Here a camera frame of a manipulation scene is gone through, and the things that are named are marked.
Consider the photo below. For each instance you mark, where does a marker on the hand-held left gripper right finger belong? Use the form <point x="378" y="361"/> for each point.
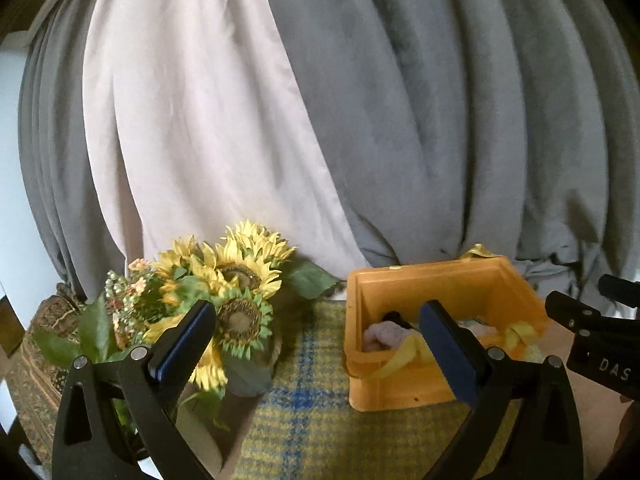
<point x="447" y="350"/>

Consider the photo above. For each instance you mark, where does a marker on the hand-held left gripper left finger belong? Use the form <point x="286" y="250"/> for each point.
<point x="182" y="340"/>

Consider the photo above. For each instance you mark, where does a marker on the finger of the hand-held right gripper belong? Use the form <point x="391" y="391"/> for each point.
<point x="622" y="290"/>
<point x="570" y="307"/>

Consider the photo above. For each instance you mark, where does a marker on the light blue tissue packet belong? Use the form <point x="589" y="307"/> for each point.
<point x="472" y="322"/>

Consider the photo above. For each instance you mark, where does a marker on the black red white plush toy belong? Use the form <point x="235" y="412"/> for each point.
<point x="397" y="319"/>

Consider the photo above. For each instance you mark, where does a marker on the purple fluffy scrunchie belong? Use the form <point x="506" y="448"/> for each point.
<point x="382" y="337"/>

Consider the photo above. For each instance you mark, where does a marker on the sunflower bouquet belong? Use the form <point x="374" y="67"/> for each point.
<point x="240" y="280"/>

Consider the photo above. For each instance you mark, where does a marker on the green leafy plant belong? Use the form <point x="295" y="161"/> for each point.
<point x="95" y="332"/>

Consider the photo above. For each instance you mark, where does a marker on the patterned brown cloth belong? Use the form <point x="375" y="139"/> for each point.
<point x="42" y="375"/>

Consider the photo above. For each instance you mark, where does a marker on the yellow green plaid mat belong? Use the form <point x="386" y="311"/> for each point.
<point x="310" y="425"/>

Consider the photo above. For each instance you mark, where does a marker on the grey curtain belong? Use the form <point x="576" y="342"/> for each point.
<point x="450" y="110"/>
<point x="55" y="160"/>

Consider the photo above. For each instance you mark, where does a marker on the pale pink curtain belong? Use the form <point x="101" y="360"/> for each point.
<point x="200" y="110"/>

